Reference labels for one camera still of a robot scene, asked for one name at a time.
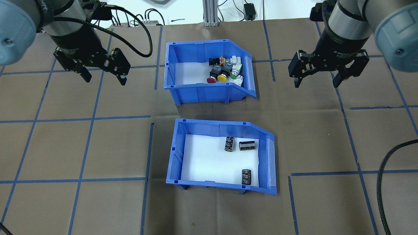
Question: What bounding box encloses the blue bin with push buttons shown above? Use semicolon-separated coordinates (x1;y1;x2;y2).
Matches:
163;39;257;107

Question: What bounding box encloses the black arm strap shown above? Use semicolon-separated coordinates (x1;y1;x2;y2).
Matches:
35;0;56;25

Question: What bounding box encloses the aluminium profile post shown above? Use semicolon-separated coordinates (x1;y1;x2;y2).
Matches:
203;0;220;27

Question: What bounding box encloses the black power adapter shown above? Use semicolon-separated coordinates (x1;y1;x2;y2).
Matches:
244;3;257;21

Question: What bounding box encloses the blue bin with batteries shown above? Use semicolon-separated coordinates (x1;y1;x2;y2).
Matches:
166;118;277;196

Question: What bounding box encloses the green push button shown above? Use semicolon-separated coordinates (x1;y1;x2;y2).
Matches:
230;64;243;80

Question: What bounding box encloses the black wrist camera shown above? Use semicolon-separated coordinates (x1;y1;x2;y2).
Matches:
77;2;113;21
310;3;330;23

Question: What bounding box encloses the yellow push button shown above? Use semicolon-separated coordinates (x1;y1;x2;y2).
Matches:
217;64;233;83

